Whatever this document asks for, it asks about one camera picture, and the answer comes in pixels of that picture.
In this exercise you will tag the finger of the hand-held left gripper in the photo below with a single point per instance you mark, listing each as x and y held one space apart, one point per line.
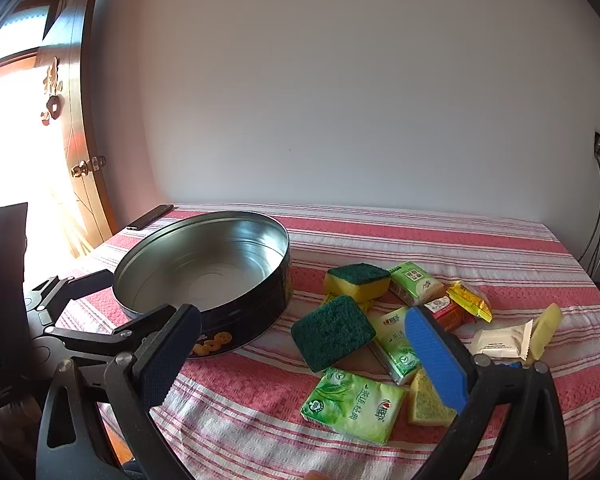
95 342
80 282

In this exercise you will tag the wooden door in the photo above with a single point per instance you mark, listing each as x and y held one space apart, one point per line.
75 110

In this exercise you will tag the round metal tin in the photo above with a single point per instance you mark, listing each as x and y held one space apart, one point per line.
205 260

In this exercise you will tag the small green tissue pack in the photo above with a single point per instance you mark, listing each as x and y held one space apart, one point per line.
395 345

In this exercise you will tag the black smartphone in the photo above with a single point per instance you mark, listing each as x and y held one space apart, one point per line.
150 217

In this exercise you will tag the large green tissue pack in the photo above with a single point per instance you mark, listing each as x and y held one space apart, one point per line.
352 405

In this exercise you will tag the green and beige tissue pack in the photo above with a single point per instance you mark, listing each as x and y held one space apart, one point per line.
415 282

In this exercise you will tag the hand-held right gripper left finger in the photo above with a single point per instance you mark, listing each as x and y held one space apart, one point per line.
167 360

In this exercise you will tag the yellow snack packet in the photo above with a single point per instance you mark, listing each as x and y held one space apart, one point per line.
470 300

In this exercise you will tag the thick green-topped yellow sponge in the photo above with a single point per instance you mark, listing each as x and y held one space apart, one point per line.
357 277

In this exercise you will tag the white snack packet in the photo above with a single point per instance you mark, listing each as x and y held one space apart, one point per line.
500 342

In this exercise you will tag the green scouring sponge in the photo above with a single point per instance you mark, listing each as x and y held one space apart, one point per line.
332 332

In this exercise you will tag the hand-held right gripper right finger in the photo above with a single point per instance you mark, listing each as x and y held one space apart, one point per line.
435 355

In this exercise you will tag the red striped tablecloth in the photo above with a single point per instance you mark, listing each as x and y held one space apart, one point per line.
430 240

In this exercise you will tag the brass door knob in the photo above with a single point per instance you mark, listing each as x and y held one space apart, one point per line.
82 167

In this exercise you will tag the red snack packet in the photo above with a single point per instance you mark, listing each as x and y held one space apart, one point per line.
447 312

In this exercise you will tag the gold door ornament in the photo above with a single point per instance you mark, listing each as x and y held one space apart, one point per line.
50 90

